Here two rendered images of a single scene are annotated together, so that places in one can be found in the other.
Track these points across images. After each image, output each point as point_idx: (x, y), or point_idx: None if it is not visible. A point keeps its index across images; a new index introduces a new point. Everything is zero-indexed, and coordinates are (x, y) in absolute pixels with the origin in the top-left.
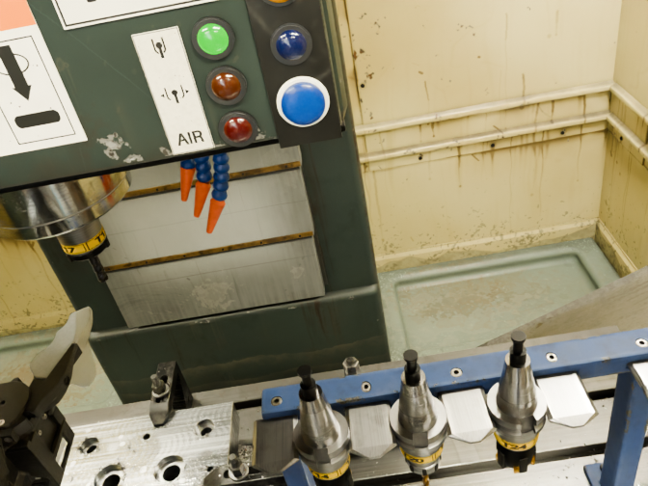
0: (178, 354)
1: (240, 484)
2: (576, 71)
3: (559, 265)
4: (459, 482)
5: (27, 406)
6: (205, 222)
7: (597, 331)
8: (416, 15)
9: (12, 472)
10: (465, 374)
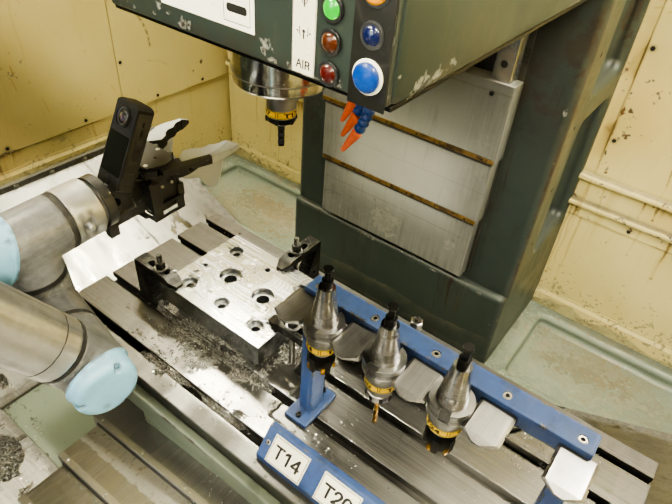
0: (342, 248)
1: (287, 333)
2: None
3: None
4: (422, 451)
5: (162, 167)
6: (406, 165)
7: (636, 454)
8: None
9: (137, 196)
10: (440, 359)
